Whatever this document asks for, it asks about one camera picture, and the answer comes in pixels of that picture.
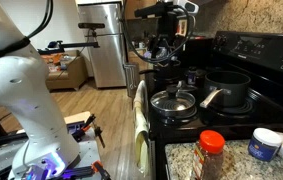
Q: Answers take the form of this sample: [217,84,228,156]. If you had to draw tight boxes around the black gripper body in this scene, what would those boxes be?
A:
[156,13,179,44]

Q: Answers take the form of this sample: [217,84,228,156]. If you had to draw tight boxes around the large dark pot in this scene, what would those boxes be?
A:
[151,59,183,85]

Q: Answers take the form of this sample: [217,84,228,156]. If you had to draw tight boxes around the glass lid black knob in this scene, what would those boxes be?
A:
[149,84,197,119]

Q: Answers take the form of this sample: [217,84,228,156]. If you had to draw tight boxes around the black electric stove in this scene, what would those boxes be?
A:
[146,30,283,180]

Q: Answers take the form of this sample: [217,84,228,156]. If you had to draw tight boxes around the dark small bottle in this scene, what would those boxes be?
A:
[186,66,199,86]

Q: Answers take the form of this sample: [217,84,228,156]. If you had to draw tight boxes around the steel trash bin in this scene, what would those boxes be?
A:
[122,62,141,100]

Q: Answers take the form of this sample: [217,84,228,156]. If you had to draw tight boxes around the stainless steel refrigerator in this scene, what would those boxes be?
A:
[77,1,129,90]

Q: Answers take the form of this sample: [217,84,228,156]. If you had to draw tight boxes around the pale yellow hanging towel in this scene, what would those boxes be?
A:
[132,79,153,177]

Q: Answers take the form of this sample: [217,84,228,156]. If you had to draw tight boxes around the brown sofa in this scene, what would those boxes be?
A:
[40,49,89,92]

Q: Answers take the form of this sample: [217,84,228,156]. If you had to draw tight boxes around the clutter pile on sofa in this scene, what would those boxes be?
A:
[41,52,77,74]

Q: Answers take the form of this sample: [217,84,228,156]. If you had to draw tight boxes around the orange black clamp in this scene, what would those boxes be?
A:
[90,159,113,180]
[66,113,107,149]

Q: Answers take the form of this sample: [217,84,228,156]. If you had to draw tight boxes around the spice jar red cap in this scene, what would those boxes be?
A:
[192,129,226,180]

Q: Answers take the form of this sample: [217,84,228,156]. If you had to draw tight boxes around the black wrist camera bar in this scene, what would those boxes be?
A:
[134,2,174,19]

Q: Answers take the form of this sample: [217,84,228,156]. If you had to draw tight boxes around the black stereo camera bar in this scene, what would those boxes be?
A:
[77,22,106,30]

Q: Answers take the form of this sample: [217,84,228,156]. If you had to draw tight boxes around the small black pot steel handle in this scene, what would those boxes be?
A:
[199,70,252,110]

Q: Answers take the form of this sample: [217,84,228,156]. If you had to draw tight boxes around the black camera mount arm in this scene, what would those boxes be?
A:
[37,28,101,55]

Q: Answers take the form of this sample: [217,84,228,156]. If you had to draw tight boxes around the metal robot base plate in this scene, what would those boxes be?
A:
[0,111,103,180]

